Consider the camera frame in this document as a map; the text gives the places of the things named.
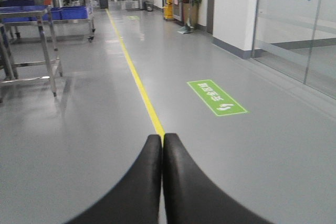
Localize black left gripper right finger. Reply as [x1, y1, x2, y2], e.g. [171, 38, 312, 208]
[162, 133, 268, 223]

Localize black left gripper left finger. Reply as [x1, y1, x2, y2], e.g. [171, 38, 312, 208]
[68, 134, 162, 223]

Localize steel wheeled shelf cart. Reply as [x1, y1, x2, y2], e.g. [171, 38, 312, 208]
[0, 0, 98, 43]

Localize green floor safety sticker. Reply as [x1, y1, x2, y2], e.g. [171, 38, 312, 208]
[187, 79, 249, 116]

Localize yellow wet floor sign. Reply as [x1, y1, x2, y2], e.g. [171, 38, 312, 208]
[163, 0, 173, 20]

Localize blue bin right on cart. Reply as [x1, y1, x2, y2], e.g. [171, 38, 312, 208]
[60, 6, 88, 20]

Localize glass partition wall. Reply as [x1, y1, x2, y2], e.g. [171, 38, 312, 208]
[253, 0, 335, 98]

